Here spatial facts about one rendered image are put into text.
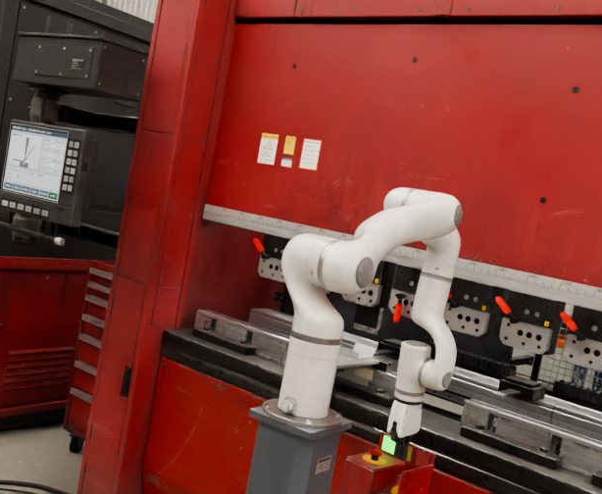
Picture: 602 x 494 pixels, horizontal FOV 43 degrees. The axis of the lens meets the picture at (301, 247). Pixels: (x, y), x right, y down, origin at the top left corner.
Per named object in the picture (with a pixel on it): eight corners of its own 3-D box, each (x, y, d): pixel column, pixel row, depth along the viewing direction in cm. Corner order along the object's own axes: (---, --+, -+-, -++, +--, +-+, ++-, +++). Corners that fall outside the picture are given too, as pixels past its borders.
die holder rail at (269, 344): (193, 331, 316) (197, 309, 315) (203, 331, 320) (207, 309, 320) (284, 365, 285) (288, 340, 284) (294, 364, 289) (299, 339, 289)
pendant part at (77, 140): (-4, 208, 305) (10, 119, 302) (22, 210, 315) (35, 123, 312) (69, 227, 280) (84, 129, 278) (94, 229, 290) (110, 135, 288)
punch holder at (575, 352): (562, 361, 220) (573, 304, 219) (572, 359, 226) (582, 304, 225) (615, 375, 211) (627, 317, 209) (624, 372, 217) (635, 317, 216)
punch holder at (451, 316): (439, 326, 244) (449, 275, 243) (451, 325, 251) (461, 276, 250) (481, 338, 235) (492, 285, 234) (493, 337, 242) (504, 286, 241)
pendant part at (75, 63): (-16, 239, 312) (16, 30, 306) (35, 242, 333) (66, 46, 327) (65, 264, 284) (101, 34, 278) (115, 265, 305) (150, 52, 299)
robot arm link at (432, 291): (479, 286, 210) (453, 394, 210) (431, 274, 221) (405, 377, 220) (464, 281, 204) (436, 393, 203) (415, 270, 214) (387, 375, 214)
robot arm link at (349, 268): (299, 292, 180) (353, 308, 169) (293, 245, 175) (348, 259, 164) (420, 221, 212) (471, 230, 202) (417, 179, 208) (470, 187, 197)
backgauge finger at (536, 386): (477, 394, 243) (480, 379, 243) (510, 387, 264) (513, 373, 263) (513, 406, 236) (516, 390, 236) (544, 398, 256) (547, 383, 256)
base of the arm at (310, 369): (312, 434, 167) (326, 352, 166) (245, 408, 178) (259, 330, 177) (356, 421, 183) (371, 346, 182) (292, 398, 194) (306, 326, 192)
